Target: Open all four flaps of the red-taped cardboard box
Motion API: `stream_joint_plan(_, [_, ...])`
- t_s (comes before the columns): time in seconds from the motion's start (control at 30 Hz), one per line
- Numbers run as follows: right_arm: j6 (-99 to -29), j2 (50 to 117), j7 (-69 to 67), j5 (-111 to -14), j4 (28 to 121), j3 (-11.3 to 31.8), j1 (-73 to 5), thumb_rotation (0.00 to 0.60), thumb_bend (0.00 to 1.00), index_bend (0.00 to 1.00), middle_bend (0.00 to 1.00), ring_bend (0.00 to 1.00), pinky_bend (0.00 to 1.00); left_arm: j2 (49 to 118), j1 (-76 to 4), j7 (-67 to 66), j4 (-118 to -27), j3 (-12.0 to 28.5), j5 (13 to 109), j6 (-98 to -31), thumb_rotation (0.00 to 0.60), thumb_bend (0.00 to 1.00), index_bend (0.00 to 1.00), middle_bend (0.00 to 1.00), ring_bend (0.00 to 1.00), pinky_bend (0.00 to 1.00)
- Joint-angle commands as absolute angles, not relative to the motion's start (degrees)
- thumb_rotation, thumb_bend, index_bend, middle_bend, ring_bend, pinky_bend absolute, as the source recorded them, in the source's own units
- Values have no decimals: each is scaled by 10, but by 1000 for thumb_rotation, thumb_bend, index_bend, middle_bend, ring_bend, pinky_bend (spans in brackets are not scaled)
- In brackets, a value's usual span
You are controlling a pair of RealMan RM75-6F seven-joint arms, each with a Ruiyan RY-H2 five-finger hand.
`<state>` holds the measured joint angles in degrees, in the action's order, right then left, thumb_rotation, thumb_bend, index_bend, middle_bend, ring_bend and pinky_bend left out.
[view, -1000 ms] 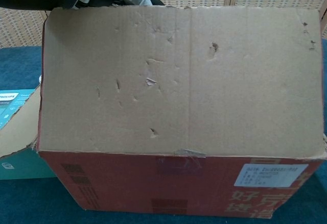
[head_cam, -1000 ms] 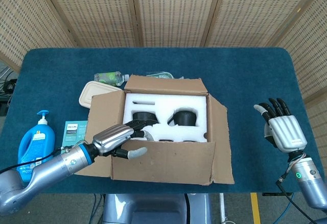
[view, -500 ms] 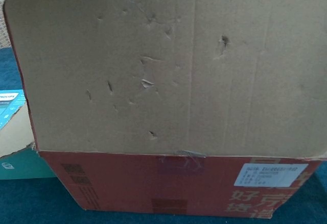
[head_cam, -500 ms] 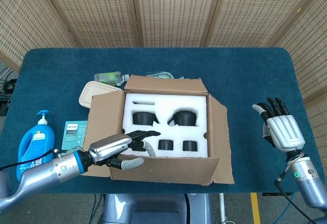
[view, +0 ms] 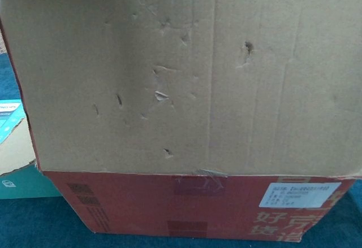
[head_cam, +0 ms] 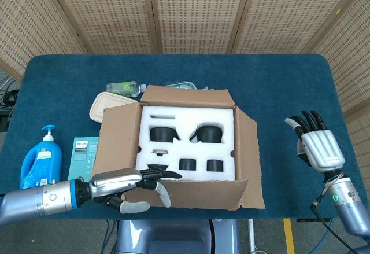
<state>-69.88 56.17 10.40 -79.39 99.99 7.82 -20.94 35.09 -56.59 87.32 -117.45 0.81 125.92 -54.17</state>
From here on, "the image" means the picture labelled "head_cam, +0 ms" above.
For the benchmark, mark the white metal pole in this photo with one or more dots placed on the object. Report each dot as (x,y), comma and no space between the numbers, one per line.
(251,236)

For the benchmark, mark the blue detergent pump bottle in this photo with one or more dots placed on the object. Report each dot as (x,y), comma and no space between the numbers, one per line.
(40,164)

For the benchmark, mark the white foam insert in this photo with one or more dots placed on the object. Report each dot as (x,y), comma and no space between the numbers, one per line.
(188,115)

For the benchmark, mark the clear plastic water bottle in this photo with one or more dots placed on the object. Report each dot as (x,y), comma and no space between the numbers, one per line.
(122,88)

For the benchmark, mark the black ceramic teacup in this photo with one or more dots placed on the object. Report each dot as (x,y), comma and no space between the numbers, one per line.
(187,164)
(215,165)

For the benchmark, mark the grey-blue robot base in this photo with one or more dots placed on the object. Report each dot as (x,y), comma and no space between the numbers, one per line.
(173,236)

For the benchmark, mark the clear plastic packet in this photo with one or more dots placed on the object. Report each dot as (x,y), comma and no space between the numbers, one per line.
(182,85)

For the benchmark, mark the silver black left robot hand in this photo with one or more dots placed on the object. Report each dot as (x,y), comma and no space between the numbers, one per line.
(115,181)

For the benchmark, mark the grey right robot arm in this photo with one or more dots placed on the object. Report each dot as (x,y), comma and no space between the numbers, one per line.
(347,204)

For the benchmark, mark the black ceramic teapot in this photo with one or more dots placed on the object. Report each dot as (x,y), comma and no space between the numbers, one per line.
(209,134)

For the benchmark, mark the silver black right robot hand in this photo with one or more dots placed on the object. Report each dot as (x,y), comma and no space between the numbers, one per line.
(322,147)

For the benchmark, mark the black shallow tea bowl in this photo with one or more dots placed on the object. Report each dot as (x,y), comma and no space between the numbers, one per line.
(157,166)

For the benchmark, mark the teal Philips product box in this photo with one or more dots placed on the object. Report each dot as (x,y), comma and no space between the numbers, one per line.
(84,161)

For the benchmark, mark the black strip under table edge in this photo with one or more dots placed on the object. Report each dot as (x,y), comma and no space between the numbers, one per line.
(306,220)

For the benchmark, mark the red taped cardboard box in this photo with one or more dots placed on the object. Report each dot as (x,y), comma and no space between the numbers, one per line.
(118,138)

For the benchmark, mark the beige lidded lunch container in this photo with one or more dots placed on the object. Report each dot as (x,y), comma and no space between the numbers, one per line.
(107,103)

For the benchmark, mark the woven wooden folding screen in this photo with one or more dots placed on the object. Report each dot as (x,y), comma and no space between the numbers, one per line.
(196,11)

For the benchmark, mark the small grey-topped lid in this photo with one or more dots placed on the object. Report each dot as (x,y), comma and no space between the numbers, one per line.
(160,151)

